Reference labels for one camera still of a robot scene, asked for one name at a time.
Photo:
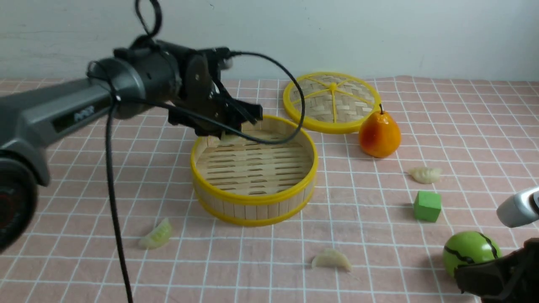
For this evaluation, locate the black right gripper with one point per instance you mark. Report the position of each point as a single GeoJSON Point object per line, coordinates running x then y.
{"type": "Point", "coordinates": [513, 278]}

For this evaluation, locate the orange toy pear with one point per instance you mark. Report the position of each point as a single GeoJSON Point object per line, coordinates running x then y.
{"type": "Point", "coordinates": [379, 135]}

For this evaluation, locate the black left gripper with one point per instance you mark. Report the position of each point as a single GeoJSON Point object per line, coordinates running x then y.
{"type": "Point", "coordinates": [199, 70]}

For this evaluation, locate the green cube block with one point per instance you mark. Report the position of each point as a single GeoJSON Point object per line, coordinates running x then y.
{"type": "Point", "coordinates": [427, 206]}

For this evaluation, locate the green toy watermelon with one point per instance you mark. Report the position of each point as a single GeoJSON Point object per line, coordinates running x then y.
{"type": "Point", "coordinates": [467, 248]}

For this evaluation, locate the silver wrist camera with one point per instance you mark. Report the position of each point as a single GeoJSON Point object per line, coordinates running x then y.
{"type": "Point", "coordinates": [520, 209]}

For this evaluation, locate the white dumpling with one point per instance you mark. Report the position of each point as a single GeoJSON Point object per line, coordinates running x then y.
{"type": "Point", "coordinates": [332, 258]}
{"type": "Point", "coordinates": [425, 175]}

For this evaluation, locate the pale green dumpling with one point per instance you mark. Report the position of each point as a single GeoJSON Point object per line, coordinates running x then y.
{"type": "Point", "coordinates": [157, 237]}
{"type": "Point", "coordinates": [229, 138]}

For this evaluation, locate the woven bamboo steamer lid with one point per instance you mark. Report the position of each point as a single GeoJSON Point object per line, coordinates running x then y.
{"type": "Point", "coordinates": [331, 102]}

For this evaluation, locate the bamboo steamer tray yellow rim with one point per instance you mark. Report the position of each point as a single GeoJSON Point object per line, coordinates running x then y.
{"type": "Point", "coordinates": [250, 184]}

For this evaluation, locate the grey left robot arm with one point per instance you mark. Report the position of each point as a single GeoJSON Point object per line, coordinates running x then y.
{"type": "Point", "coordinates": [156, 71]}

